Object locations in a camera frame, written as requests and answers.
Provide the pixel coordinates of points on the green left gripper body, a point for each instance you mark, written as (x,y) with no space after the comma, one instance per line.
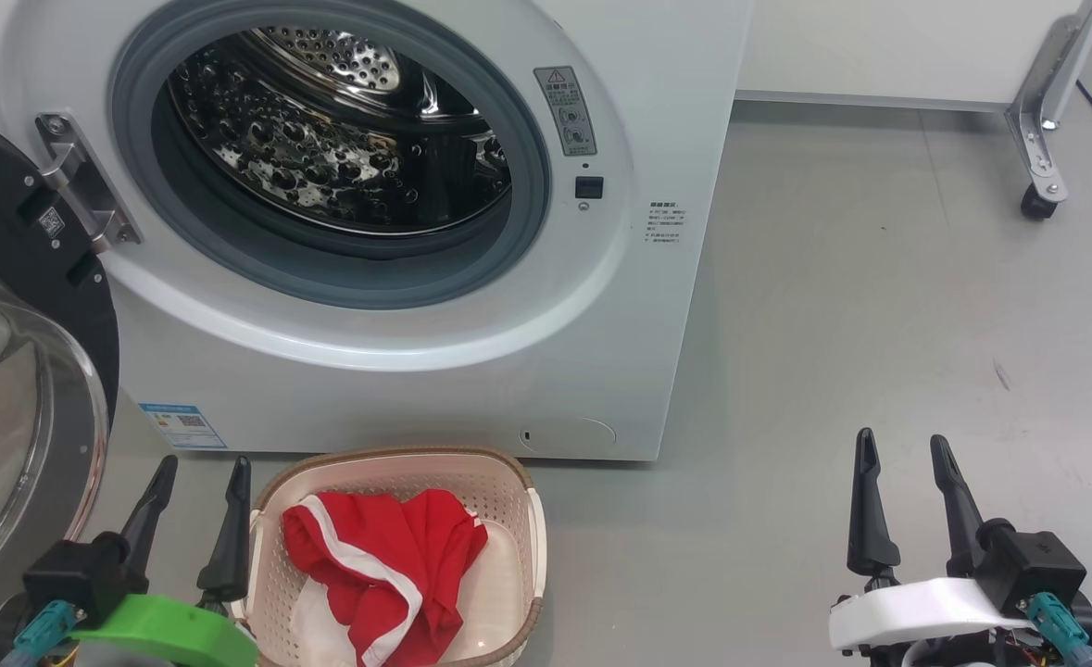
(175,635)

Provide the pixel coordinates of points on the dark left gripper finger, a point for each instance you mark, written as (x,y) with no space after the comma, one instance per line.
(155,509)
(233,556)

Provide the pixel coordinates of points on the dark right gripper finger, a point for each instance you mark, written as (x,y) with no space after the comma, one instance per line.
(960,519)
(870,528)

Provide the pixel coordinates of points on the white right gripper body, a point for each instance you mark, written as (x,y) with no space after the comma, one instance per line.
(916,616)

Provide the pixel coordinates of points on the light grey cloth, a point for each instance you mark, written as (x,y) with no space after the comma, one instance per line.
(319,625)

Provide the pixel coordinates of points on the black round glass machine door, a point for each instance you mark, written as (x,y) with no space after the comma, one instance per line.
(73,352)

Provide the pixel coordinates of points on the red garment with white stripes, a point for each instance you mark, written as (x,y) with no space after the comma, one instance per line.
(416,547)

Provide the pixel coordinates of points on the cream perforated laundry basket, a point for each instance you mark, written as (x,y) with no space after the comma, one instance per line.
(508,593)

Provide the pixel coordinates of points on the white front-load washing machine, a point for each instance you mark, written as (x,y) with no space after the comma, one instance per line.
(638,352)

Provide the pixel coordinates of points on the silver door hinge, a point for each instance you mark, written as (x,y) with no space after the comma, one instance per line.
(87,185)

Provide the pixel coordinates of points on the black door latch socket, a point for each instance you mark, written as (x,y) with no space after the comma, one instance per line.
(589,188)

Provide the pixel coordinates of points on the blue energy label sticker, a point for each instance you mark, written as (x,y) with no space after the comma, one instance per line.
(182,426)

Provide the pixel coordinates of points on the small printed text label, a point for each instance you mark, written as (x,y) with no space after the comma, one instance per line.
(665,222)

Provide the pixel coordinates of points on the perforated steel drum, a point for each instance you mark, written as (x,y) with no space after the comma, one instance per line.
(323,157)

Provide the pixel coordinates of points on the metal leg with caster wheel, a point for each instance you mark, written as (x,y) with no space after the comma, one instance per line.
(1041,120)

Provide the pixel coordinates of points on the white cabinet panel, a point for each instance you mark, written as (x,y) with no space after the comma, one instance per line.
(879,46)

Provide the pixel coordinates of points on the grey warning sticker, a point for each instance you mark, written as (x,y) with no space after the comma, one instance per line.
(566,111)

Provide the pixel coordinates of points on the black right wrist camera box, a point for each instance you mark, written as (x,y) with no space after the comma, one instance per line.
(1032,565)

